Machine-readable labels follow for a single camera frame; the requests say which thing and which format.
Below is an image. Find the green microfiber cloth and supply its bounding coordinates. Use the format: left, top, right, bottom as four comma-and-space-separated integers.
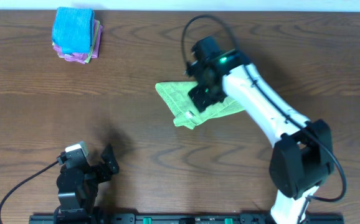
155, 82, 245, 129

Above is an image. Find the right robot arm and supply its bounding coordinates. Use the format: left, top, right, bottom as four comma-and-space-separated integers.
187, 49, 342, 223

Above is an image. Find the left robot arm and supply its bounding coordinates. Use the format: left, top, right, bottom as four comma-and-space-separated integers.
53, 141, 120, 223

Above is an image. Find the pink folded cloth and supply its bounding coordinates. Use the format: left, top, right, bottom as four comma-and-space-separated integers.
53, 19, 104, 65

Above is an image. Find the yellow-green folded cloth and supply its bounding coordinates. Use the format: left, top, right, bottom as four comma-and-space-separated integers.
52, 21, 101, 64

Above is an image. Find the blue folded cloth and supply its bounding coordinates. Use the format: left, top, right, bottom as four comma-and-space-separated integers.
52, 7, 94, 54

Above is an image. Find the left black cable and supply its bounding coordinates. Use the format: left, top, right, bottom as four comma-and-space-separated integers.
0, 160, 60, 224

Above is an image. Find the black cable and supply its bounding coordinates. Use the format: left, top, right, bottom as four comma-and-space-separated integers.
0, 160, 60, 224
181, 14, 348, 203

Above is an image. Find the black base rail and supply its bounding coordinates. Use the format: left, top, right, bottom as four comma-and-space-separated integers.
29, 213, 344, 224

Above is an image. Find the right black cable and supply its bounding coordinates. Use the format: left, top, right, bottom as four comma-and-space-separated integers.
181, 14, 348, 203

